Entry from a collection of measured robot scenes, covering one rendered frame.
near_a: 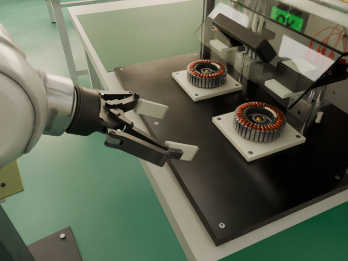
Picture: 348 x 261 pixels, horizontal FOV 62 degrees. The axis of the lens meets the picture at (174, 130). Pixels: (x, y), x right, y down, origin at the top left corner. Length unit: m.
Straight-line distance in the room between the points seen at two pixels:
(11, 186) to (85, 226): 0.85
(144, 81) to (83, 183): 0.91
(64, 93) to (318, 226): 0.47
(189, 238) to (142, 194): 1.02
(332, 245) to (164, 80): 0.58
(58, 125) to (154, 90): 0.43
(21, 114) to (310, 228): 0.49
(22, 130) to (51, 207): 1.38
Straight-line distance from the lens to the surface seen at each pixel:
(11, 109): 0.21
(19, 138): 0.22
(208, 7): 0.98
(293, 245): 0.55
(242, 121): 0.64
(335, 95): 0.85
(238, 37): 0.40
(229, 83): 0.84
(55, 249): 1.43
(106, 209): 1.50
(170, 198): 0.57
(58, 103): 0.42
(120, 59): 1.05
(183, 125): 0.69
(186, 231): 0.53
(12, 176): 0.68
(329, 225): 0.59
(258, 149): 0.63
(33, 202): 1.65
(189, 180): 0.56
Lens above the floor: 1.20
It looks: 39 degrees down
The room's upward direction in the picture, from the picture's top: straight up
